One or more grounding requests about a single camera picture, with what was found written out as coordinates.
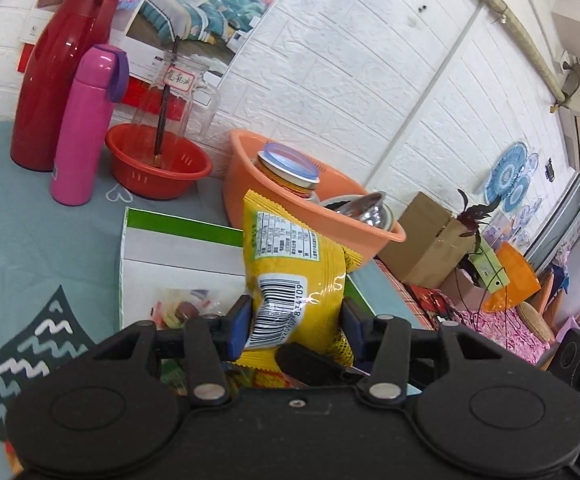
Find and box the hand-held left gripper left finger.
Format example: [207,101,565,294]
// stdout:
[92,294,255,407]

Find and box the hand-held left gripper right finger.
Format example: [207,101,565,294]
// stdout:
[341,296,516,406]

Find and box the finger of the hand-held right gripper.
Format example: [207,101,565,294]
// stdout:
[276,342,371,388]

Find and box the clear dried fruit snack packet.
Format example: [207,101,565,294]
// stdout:
[152,287,235,331]

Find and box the yellow snack packet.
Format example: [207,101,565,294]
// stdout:
[235,189,363,373]

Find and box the white green cardboard box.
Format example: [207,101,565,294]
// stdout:
[120,206,385,333]

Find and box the red package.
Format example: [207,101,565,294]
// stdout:
[407,284,453,318]

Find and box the brown cardboard box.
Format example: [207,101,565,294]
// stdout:
[392,191,481,290]

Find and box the metal bowl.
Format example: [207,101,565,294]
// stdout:
[320,191,395,233]

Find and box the pink cardboard box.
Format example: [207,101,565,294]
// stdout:
[442,267,488,311]

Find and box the pink floral cloth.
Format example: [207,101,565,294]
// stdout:
[440,305,556,366]

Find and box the light green box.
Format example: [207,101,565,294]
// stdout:
[467,247,511,293]

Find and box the orange plastic basin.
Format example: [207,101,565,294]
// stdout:
[222,129,407,271]

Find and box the purple leaf plant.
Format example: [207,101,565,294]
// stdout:
[457,189,502,241]

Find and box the orange bag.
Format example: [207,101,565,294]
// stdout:
[482,242,542,313]

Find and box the jar with blue lid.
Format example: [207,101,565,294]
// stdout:
[255,141,322,200]

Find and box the red plastic colander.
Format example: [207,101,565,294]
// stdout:
[104,123,214,200]

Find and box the woven straw cushion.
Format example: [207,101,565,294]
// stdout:
[515,301,556,343]

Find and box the orange cushion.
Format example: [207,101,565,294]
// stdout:
[535,270,571,321]

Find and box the small blue round decoration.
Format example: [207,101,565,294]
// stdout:
[502,174,531,213]

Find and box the large blue round decoration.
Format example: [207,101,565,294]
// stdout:
[485,142,528,201]

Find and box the dark stirring stick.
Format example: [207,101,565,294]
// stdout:
[154,37,179,168]

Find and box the clear glass pitcher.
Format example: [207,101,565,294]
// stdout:
[130,55,221,141]

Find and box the teal printed tablecloth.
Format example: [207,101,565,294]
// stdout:
[0,120,438,480]

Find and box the pink insulated bottle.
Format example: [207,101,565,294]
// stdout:
[50,44,130,207]

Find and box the red thermos jug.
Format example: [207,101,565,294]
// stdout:
[10,0,128,172]

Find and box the teal bedding wall poster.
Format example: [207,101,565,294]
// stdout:
[126,0,292,86]

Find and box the wrapped wall pipe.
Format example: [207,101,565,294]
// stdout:
[437,0,568,103]

